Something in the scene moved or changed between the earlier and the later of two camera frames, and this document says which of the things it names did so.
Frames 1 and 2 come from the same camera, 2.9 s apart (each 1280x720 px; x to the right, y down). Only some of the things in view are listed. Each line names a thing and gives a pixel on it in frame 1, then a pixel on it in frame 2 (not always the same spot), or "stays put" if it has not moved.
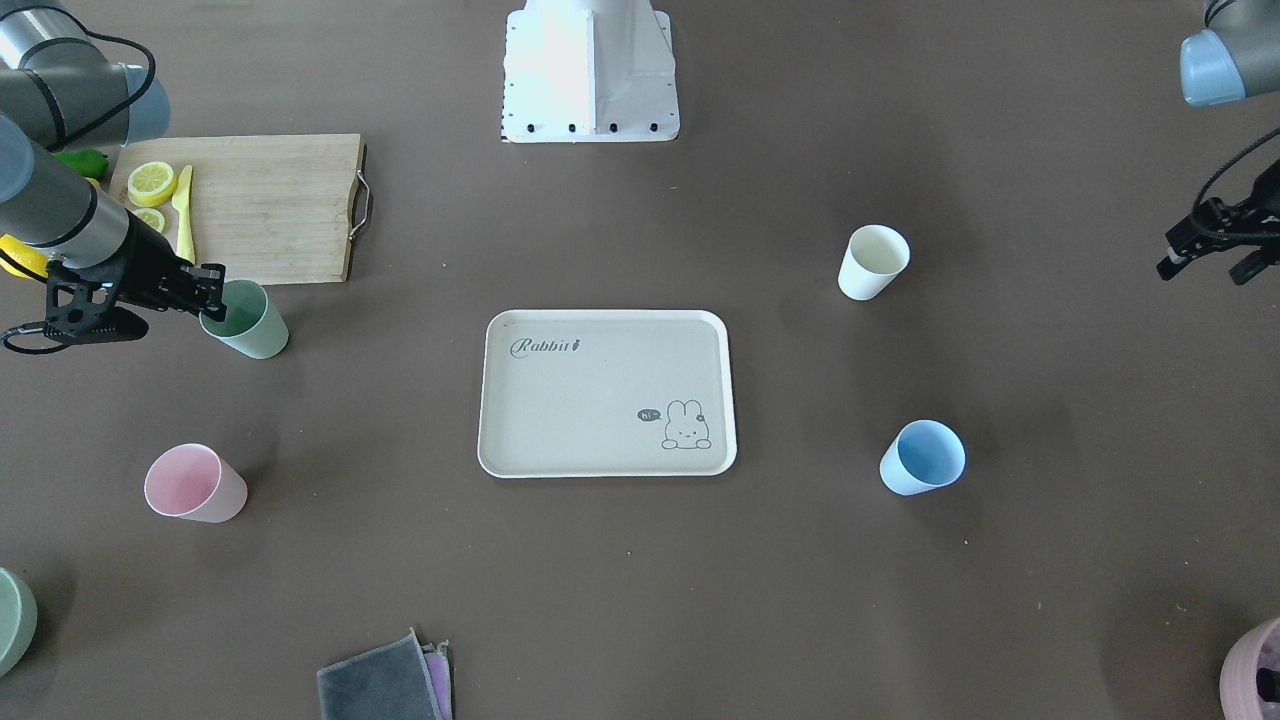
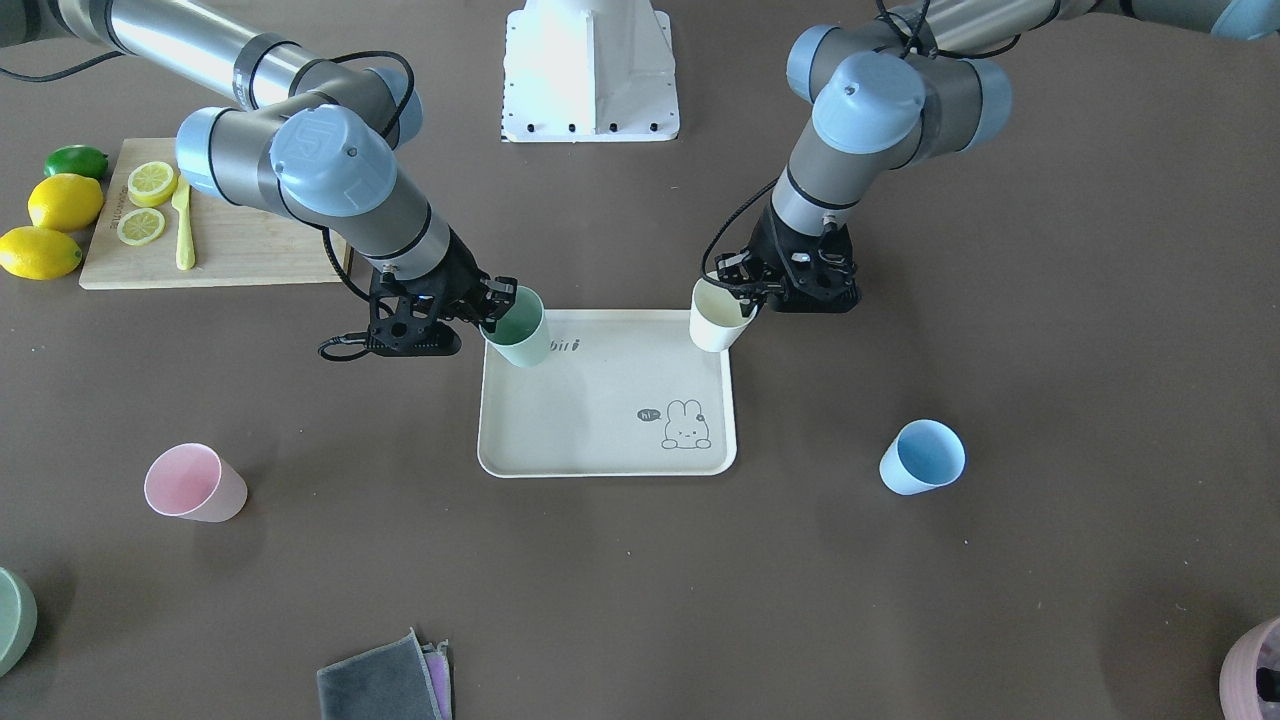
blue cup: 926,455 stays put
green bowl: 19,621 stays put
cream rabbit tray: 606,393 stays put
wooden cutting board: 276,208 stays put
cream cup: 875,257 → 716,322
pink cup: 191,481 stays put
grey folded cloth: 398,680 stays put
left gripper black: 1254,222 → 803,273
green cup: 251,325 → 521,331
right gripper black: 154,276 → 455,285
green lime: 86,162 stays put
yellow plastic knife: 181,202 stays put
